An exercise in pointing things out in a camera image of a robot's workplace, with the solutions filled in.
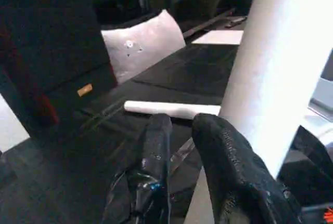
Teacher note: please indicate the grey cushion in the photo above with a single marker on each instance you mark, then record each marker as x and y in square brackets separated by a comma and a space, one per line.
[143, 42]

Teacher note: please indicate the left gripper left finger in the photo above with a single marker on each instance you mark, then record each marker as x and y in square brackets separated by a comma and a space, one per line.
[148, 182]

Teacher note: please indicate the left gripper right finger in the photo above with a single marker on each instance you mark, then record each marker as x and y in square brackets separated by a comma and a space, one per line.
[234, 177]

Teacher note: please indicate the black work mat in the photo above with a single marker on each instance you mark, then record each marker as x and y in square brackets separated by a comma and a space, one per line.
[197, 68]

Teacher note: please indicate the black furniture with yellow label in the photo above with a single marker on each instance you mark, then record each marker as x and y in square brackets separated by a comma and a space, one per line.
[52, 52]

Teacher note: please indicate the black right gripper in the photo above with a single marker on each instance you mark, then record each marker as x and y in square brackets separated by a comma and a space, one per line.
[309, 167]

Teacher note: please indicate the white flat panel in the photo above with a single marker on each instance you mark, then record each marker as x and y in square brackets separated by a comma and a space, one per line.
[221, 37]

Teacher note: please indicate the white plastic table leg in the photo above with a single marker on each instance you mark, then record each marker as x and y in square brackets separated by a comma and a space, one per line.
[171, 109]
[276, 63]

